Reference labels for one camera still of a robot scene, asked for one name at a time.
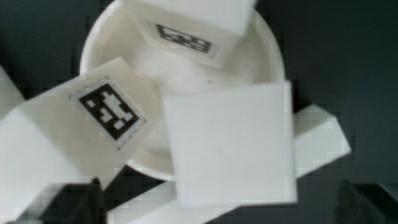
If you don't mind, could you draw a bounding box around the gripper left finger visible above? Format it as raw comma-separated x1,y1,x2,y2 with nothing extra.
16,178,107,224

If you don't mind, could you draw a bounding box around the white round stool seat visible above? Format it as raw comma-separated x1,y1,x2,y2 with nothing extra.
78,0,288,183

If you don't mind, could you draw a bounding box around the white front barrier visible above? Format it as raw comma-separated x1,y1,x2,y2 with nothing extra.
0,66,25,117

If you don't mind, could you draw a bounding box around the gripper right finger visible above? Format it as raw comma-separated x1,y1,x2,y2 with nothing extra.
334,180,398,224

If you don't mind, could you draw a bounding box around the white right barrier block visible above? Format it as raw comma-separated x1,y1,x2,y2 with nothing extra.
105,105,352,224

